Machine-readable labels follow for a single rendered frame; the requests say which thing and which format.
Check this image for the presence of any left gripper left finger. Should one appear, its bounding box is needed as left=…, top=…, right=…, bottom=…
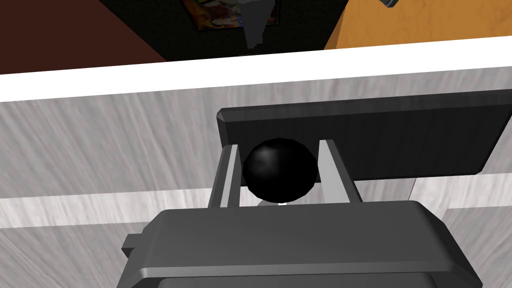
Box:
left=207, top=144, right=243, bottom=209

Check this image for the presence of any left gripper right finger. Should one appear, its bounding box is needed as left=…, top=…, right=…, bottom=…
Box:
left=317, top=139, right=364, bottom=205

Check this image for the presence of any black ball knob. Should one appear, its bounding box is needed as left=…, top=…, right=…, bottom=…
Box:
left=241, top=138, right=320, bottom=205

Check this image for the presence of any grey wooden cupboard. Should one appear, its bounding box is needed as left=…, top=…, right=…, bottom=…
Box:
left=0, top=35, right=512, bottom=288

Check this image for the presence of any orange wooden door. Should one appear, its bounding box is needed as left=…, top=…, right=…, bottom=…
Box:
left=323, top=0, right=512, bottom=51

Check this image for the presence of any colourful wall picture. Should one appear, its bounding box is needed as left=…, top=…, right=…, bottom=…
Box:
left=181, top=0, right=280, bottom=31

